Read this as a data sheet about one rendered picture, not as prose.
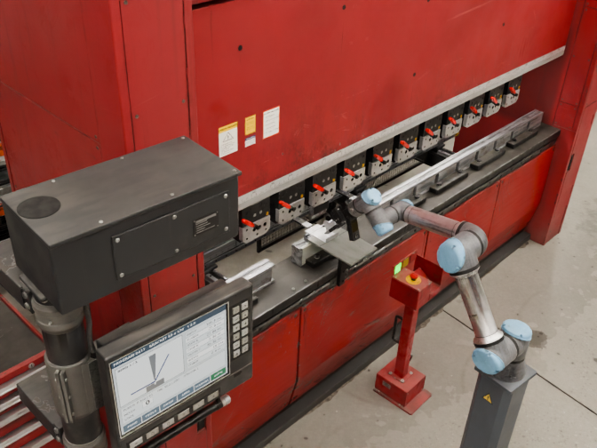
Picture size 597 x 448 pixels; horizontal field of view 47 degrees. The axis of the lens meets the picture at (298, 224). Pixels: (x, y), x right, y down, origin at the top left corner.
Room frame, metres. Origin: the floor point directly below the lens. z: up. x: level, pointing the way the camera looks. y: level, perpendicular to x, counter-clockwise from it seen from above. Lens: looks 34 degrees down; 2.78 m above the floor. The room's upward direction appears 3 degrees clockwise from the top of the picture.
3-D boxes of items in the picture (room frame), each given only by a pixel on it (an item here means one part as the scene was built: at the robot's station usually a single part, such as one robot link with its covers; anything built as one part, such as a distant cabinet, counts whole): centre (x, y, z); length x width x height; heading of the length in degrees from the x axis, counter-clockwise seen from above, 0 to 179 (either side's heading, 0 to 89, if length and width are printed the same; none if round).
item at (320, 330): (3.08, -0.57, 0.42); 3.00 x 0.21 x 0.83; 137
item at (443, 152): (3.88, -0.73, 0.81); 0.64 x 0.08 x 0.14; 47
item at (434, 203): (3.08, -0.57, 0.85); 3.00 x 0.21 x 0.04; 137
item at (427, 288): (2.62, -0.57, 0.75); 0.20 x 0.16 x 0.18; 139
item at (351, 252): (2.53, -0.20, 1.00); 0.26 x 0.18 x 0.01; 47
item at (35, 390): (1.50, 0.60, 1.18); 0.40 x 0.24 x 0.07; 137
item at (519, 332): (2.02, -0.86, 0.94); 0.13 x 0.12 x 0.14; 134
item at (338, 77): (3.11, -0.53, 1.74); 3.00 x 0.08 x 0.80; 137
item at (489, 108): (3.64, -1.03, 1.26); 0.15 x 0.09 x 0.17; 137
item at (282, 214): (2.47, 0.06, 1.26); 0.15 x 0.09 x 0.17; 137
